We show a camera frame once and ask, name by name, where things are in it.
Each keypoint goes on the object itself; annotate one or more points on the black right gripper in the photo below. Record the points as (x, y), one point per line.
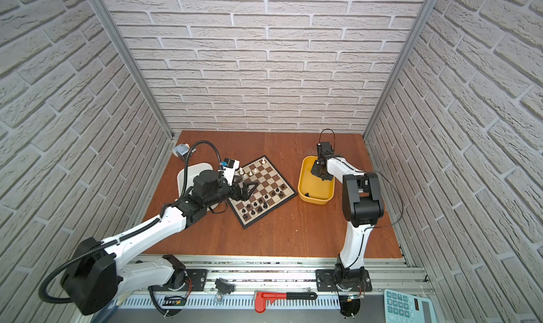
(315, 170)

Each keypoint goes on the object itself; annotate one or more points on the white plastic bin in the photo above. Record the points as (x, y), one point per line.
(193, 171)

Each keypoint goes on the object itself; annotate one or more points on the yellow plastic bin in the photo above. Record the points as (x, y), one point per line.
(321, 192)

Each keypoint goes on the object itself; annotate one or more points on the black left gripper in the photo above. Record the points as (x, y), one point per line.
(247, 193)

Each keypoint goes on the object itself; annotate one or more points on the red black clamp tool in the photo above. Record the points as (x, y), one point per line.
(263, 298)

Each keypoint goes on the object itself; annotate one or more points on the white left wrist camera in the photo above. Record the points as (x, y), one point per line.
(228, 168)

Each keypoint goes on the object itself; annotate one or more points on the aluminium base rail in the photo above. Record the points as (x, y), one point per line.
(293, 274)

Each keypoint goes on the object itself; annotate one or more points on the teal calculator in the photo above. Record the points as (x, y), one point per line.
(406, 308)

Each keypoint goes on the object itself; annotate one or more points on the small black bracket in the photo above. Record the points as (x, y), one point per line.
(223, 288)

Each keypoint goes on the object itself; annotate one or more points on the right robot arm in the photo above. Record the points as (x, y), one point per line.
(361, 206)

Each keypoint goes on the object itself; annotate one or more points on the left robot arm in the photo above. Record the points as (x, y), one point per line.
(98, 271)

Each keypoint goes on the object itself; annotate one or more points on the grey pencil sharpener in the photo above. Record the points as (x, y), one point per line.
(183, 150)

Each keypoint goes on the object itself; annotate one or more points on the folding chess board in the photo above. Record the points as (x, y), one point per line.
(272, 192)

